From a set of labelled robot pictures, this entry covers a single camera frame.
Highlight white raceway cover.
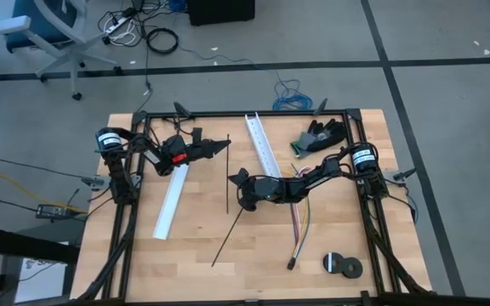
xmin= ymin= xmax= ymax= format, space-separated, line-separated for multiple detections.
xmin=151 ymin=164 xmax=191 ymax=241

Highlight grey green-edged glove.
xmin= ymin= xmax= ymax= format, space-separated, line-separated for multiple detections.
xmin=289 ymin=130 xmax=314 ymax=159

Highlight blue floor cable coil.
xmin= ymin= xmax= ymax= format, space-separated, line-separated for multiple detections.
xmin=271 ymin=78 xmax=314 ymax=112

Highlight bundle of coloured wires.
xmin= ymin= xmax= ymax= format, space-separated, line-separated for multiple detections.
xmin=291 ymin=163 xmax=312 ymax=260
xmin=291 ymin=165 xmax=302 ymax=258

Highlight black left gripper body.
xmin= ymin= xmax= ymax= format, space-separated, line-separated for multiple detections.
xmin=168 ymin=142 xmax=199 ymax=167

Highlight black box case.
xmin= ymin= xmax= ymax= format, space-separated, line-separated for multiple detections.
xmin=185 ymin=0 xmax=257 ymax=27

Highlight white slotted cable raceway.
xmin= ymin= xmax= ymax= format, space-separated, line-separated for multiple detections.
xmin=243 ymin=112 xmax=283 ymax=179

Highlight black work glove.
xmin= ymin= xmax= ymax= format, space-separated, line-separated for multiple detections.
xmin=306 ymin=118 xmax=349 ymax=153

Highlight black tape roll white label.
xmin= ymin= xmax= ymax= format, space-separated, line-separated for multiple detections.
xmin=322 ymin=252 xmax=345 ymax=275

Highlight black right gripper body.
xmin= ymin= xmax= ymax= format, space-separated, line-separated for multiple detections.
xmin=244 ymin=176 xmax=288 ymax=204

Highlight black desk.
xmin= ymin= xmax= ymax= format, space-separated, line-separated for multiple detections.
xmin=0 ymin=224 xmax=81 ymax=306

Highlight white-grey office chair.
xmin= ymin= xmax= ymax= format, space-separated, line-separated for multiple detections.
xmin=0 ymin=0 xmax=125 ymax=102

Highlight bundle of coloured cables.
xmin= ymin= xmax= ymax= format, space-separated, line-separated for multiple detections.
xmin=291 ymin=165 xmax=304 ymax=261

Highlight long black floor cable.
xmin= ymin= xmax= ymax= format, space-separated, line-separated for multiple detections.
xmin=134 ymin=0 xmax=157 ymax=114

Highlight yellow floor cable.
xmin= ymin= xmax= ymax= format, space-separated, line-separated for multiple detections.
xmin=0 ymin=169 xmax=89 ymax=214

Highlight white power strip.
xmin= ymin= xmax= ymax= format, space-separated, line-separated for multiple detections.
xmin=103 ymin=11 xmax=139 ymax=36

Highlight black power adapter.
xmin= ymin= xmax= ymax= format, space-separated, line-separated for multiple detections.
xmin=35 ymin=203 xmax=75 ymax=221

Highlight black floor cable coil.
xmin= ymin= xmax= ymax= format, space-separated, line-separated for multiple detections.
xmin=145 ymin=27 xmax=181 ymax=55

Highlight white floor cable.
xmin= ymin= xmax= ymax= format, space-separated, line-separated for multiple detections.
xmin=107 ymin=20 xmax=139 ymax=47

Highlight white printed box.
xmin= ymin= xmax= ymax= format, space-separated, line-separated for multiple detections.
xmin=14 ymin=253 xmax=71 ymax=303

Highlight clear safety glasses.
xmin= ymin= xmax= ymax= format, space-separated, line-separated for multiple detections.
xmin=162 ymin=115 xmax=196 ymax=135

